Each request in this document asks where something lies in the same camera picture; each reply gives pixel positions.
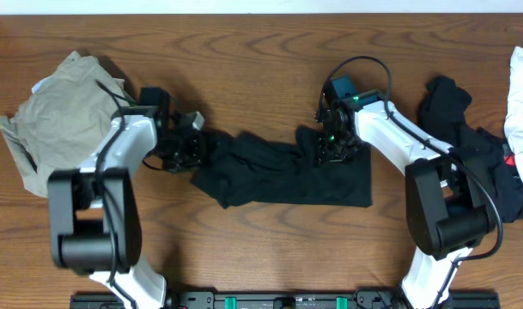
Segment black shirt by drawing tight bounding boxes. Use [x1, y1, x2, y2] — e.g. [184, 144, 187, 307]
[192, 126, 372, 209]

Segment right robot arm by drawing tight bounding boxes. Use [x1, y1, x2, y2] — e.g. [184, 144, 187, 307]
[317, 76, 500, 308]

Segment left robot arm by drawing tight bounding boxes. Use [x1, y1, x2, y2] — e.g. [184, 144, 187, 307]
[47, 88, 207, 308]

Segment beige crumpled garment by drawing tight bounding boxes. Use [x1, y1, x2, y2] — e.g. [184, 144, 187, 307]
[0, 51, 125, 197]

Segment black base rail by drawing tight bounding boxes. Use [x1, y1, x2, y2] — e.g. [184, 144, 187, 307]
[70, 289, 502, 309]

